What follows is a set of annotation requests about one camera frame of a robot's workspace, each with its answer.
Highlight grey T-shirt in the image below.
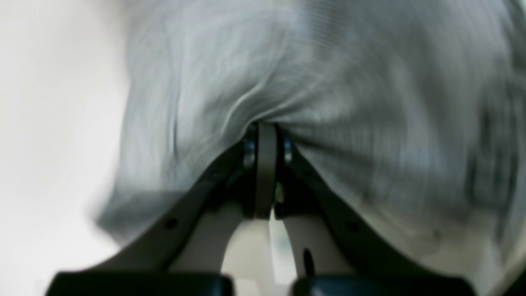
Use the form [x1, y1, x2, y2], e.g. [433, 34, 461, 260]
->
[96, 0, 525, 296]

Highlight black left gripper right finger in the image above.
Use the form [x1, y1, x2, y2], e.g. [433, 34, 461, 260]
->
[274, 126, 475, 296]

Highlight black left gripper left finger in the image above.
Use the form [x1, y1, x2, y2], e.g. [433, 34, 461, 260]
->
[46, 123, 277, 296]

